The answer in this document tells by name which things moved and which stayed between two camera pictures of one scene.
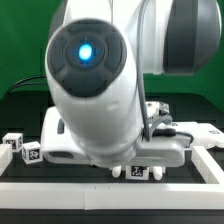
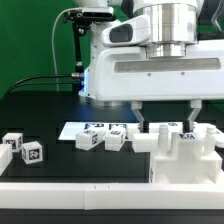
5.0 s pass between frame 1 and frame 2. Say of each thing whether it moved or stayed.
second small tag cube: stayed
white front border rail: stayed
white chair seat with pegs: moved
